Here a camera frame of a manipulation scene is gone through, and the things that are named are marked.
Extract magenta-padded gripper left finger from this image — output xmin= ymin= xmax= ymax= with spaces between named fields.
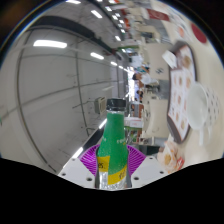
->
xmin=57 ymin=143 xmax=101 ymax=189

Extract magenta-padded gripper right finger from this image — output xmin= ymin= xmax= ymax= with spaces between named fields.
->
xmin=126 ymin=144 xmax=168 ymax=189

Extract green drink bottle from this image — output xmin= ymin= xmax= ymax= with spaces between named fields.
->
xmin=96 ymin=98 xmax=132 ymax=190

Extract crumpled food wrapper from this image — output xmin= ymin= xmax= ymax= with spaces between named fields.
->
xmin=156 ymin=139 xmax=186 ymax=174

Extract beige chairs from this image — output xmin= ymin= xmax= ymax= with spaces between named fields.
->
xmin=126 ymin=6 xmax=171 ymax=148

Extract ceiling air conditioner unit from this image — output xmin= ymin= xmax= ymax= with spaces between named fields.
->
xmin=94 ymin=96 xmax=108 ymax=116

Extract person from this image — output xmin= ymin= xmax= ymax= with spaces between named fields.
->
xmin=131 ymin=72 xmax=160 ymax=86

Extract white dotted cup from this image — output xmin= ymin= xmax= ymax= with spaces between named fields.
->
xmin=185 ymin=82 xmax=221 ymax=147

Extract white napkin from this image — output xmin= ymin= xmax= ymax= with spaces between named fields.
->
xmin=161 ymin=49 xmax=178 ymax=69

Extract ceiling lights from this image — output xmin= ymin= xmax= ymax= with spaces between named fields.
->
xmin=32 ymin=0 xmax=134 ymax=161

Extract printed flyers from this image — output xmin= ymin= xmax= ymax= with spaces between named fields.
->
xmin=176 ymin=23 xmax=191 ymax=39

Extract flat round red coaster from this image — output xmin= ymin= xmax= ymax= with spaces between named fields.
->
xmin=190 ymin=22 xmax=208 ymax=44

